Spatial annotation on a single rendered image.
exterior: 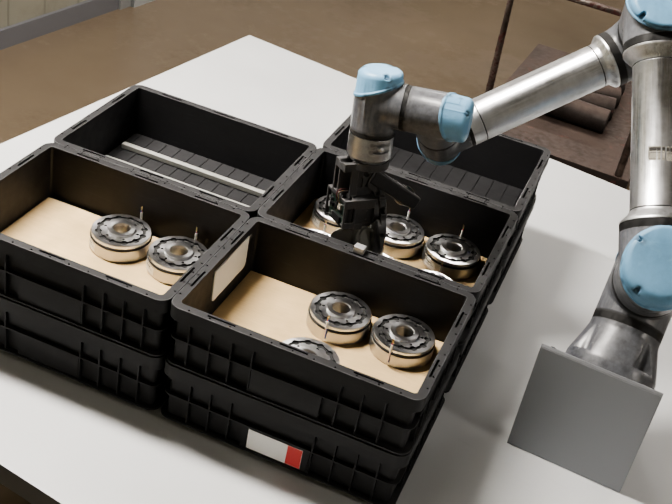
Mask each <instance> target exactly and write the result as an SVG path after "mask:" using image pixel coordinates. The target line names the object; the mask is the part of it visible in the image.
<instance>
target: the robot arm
mask: <svg viewBox="0 0 672 504"><path fill-rule="evenodd" d="M403 77H404V75H403V72H402V71H401V70H400V69H399V68H397V67H392V66H391V65H387V64H380V63H373V64H367V65H364V66H363V67H362V68H360V69H359V71H358V76H357V81H356V87H355V90H354V92H353V95H354V100H353V107H352V115H351V122H350V129H349V135H348V142H347V151H346V152H347V156H336V163H335V170H334V178H333V184H328V188H327V196H326V204H325V212H329V213H328V215H329V216H330V217H331V218H332V219H333V220H334V221H335V222H336V223H337V224H338V225H339V226H340V227H341V228H339V229H337V230H334V231H333V232H332V233H331V236H330V237H333V238H336V239H338V240H341V241H344V242H347V243H349V244H352V245H355V244H356V243H360V244H362V245H365V246H366V250H369V251H372V252H375V253H377V254H380V253H381V252H382V249H383V245H384V241H385V237H386V216H387V214H386V211H387V203H386V200H385V196H384V195H385V193H386V194H388V195H389V196H391V197H393V198H394V200H395V201H396V203H398V204H399V205H401V206H407V207H409V208H410V209H415V207H416V206H417V205H418V203H419V202H420V197H418V196H417V195H416V194H415V192H414V190H413V188H412V187H410V186H409V185H404V184H403V185H402V184H400V183H399V182H397V181H396V180H394V179H392V178H391V177H389V176H388V175H386V174H384V173H383V171H386V170H387V169H388V167H389V159H390V158H391V153H392V147H393V140H394V136H395V130H399V131H404V132H408V133H413V134H416V135H417V146H418V149H419V151H420V152H421V155H422V156H423V157H424V158H425V159H426V160H427V161H428V162H429V163H431V164H434V165H439V166H440V165H447V164H449V163H451V162H453V161H454V160H455V159H456V158H457V157H458V155H459V154H460V152H462V151H464V150H466V149H468V148H470V147H472V146H474V145H477V144H479V143H482V142H484V141H486V140H488V139H490V138H493V137H495V136H497V135H499V134H501V133H504V132H506V131H508V130H510V129H512V128H515V127H517V126H519V125H521V124H523V123H526V122H528V121H530V120H532V119H534V118H537V117H539V116H541V115H543V114H545V113H548V112H550V111H552V110H554V109H556V108H559V107H561V106H563V105H565V104H567V103H570V102H572V101H574V100H576V99H578V98H581V97H583V96H585V95H587V94H589V93H591V92H594V91H596V90H598V89H600V88H602V87H605V86H607V85H610V86H613V87H619V86H621V85H624V84H626V83H628V82H630V81H632V103H631V154H630V205H629V213H628V215H627V216H626V217H624V218H623V219H622V220H621V221H620V222H619V242H618V253H617V255H616V258H615V263H614V265H613V268H612V270H611V273H610V275H609V277H608V280H607V282H606V285H605V287H604V289H603V292H602V294H601V297H600V299H599V301H598V304H597V306H596V309H595V311H594V313H593V316H592V318H591V320H590V322H589V324H588V325H587V326H586V327H585V328H584V330H583V331H582V332H581V333H580V334H579V335H578V336H577V338H576V339H575V340H574V341H573V342H572V343H571V345H570V346H569V347H568V348H567V350H566V352H565V353H567V354H570V355H572V356H574V357H577V358H579V359H582V360H584V361H587V362H589V363H591V364H594V365H596V366H599V367H601V368H603V369H606V370H608V371H611V372H613V373H616V374H618V375H620V376H623V377H625V378H628V379H630V380H632V381H635V382H637V383H640V384H642V385H645V386H647V387H649V388H650V387H652V388H654V389H655V387H656V377H657V361H658V350H659V347H660V344H661V342H662V339H663V337H664V335H665V332H666V330H667V327H668V325H669V322H670V320H671V317H672V0H626V1H625V4H624V7H623V10H622V14H621V17H620V19H619V20H618V22H617V23H615V24H614V25H613V26H612V27H611V28H609V29H608V30H606V31H604V32H602V33H600V34H598V35H596V36H594V37H593V40H592V42H591V44H590V45H589V46H586V47H584V48H582V49H580V50H578V51H575V52H573V53H571V54H569V55H567V56H564V57H562V58H560V59H558V60H556V61H554V62H551V63H549V64H547V65H545V66H543V67H540V68H538V69H536V70H534V71H532V72H530V73H527V74H525V75H523V76H521V77H519V78H516V79H514V80H512V81H510V82H508V83H505V84H503V85H501V86H499V87H497V88H495V89H492V90H490V91H488V92H486V93H484V94H481V95H479V96H477V97H475V98H473V99H471V98H469V97H465V96H461V95H458V94H456V93H454V92H449V93H448V92H443V91H438V90H432V89H427V88H422V87H417V86H412V85H409V84H405V83H404V79H403ZM330 192H331V197H330V206H328V201H329V194H330ZM370 224H371V225H372V226H371V228H369V227H367V226H370Z"/></svg>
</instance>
